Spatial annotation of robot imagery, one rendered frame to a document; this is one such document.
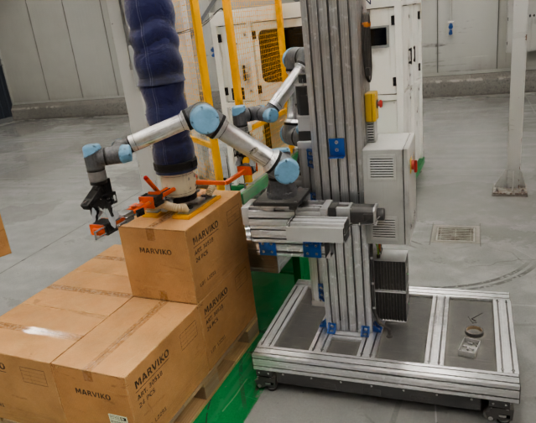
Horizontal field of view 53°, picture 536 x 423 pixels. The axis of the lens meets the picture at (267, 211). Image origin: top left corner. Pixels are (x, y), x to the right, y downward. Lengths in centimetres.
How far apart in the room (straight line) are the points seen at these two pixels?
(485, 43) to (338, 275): 923
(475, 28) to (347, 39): 921
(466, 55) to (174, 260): 964
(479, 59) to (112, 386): 1026
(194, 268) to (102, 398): 71
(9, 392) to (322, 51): 215
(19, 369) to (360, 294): 166
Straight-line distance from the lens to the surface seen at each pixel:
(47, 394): 274
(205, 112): 225
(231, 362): 320
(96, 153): 233
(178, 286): 274
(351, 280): 282
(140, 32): 267
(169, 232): 263
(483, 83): 1159
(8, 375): 286
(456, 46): 1166
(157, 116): 270
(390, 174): 252
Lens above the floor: 183
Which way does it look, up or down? 19 degrees down
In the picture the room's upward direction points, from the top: 7 degrees counter-clockwise
